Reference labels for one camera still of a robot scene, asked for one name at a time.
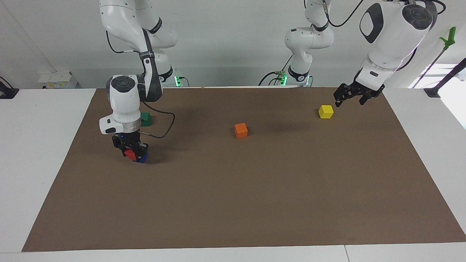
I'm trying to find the black pole with base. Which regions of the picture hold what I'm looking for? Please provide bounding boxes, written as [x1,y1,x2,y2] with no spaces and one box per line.
[424,57,466,98]

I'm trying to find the brown table mat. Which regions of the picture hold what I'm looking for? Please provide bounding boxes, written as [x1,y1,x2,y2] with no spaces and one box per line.
[22,87,466,252]

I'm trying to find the green-tipped thin rod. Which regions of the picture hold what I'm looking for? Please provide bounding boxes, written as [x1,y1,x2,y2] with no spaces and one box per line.
[411,27,457,89]

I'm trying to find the black table clamp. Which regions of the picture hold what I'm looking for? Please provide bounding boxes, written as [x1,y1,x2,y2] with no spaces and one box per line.
[0,76,19,99]

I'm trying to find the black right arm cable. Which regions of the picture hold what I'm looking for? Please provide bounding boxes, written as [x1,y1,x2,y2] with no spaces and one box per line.
[106,31,176,139]

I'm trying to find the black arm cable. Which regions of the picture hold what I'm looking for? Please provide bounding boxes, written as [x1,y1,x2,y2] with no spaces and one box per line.
[106,31,176,139]
[322,0,364,28]

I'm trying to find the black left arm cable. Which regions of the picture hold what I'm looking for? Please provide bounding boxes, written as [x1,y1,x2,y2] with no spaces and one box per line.
[322,0,364,28]

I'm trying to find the black left base cable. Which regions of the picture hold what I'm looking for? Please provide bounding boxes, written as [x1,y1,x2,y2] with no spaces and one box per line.
[258,71,288,86]

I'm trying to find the white wall power strip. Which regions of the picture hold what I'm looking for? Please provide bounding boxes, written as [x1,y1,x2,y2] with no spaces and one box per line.
[38,71,79,89]

